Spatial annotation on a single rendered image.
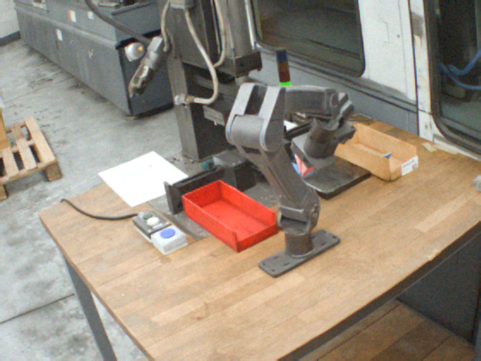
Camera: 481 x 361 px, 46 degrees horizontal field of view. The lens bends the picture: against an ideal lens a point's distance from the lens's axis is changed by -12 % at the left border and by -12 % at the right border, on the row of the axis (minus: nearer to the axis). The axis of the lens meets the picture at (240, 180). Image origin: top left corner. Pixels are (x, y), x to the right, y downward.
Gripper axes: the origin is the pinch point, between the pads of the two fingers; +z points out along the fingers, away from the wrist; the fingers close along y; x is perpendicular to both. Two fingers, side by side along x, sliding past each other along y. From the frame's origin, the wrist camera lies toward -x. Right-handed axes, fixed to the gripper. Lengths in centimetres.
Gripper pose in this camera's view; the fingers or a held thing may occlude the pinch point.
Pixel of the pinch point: (303, 173)
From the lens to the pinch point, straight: 156.9
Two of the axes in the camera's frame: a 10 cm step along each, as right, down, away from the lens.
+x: -8.0, 3.5, -4.8
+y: -5.6, -7.2, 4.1
